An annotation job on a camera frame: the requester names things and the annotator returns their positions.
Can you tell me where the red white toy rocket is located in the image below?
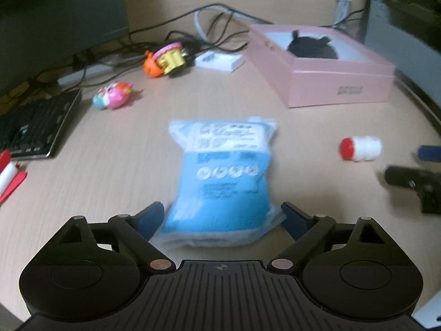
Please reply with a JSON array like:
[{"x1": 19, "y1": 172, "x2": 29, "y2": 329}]
[{"x1": 0, "y1": 150, "x2": 27, "y2": 203}]

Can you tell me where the orange yellow toy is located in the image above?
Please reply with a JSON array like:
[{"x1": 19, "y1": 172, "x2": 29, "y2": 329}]
[{"x1": 143, "y1": 42, "x2": 195, "y2": 78}]

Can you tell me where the pink cardboard box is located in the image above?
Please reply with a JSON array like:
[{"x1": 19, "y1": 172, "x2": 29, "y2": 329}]
[{"x1": 248, "y1": 24, "x2": 396, "y2": 108}]

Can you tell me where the black computer monitor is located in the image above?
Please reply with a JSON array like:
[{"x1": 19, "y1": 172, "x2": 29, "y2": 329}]
[{"x1": 1, "y1": 0, "x2": 128, "y2": 94}]

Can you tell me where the blue face mask package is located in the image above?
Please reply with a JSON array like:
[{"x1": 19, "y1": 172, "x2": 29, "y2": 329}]
[{"x1": 153, "y1": 117, "x2": 286, "y2": 247}]

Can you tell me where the white power strip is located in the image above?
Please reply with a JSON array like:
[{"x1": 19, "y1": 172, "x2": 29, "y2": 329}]
[{"x1": 57, "y1": 63, "x2": 114, "y2": 87}]

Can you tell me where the black keyboard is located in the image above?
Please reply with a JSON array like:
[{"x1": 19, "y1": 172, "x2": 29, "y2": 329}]
[{"x1": 0, "y1": 89, "x2": 82, "y2": 161}]

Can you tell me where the white bottle red cap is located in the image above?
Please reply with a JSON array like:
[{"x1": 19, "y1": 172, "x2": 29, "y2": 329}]
[{"x1": 339, "y1": 136, "x2": 383, "y2": 161}]

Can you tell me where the black plush toy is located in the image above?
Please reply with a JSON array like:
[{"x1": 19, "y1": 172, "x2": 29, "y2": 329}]
[{"x1": 286, "y1": 30, "x2": 338, "y2": 60}]

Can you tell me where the pink teal toy figure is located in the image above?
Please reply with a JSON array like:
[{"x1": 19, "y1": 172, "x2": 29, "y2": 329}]
[{"x1": 92, "y1": 82, "x2": 133, "y2": 110}]

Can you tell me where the black cable bundle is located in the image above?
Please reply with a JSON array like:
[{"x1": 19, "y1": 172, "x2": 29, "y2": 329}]
[{"x1": 118, "y1": 2, "x2": 275, "y2": 64}]

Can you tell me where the white small box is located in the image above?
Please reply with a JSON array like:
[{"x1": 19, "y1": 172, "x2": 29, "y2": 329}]
[{"x1": 194, "y1": 51, "x2": 244, "y2": 73}]

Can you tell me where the computer tower case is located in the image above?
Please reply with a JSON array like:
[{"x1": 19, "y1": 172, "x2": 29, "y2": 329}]
[{"x1": 364, "y1": 0, "x2": 440, "y2": 99}]

